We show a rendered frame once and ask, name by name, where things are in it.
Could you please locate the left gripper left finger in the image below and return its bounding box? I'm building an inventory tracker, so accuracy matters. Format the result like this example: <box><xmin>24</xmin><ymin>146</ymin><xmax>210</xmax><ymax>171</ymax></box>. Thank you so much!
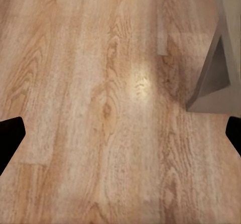
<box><xmin>0</xmin><ymin>117</ymin><xmax>26</xmax><ymax>176</ymax></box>

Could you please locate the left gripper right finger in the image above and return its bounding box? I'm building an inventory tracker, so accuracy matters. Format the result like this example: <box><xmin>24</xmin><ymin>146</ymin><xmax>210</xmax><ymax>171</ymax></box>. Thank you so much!
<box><xmin>225</xmin><ymin>116</ymin><xmax>241</xmax><ymax>156</ymax></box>

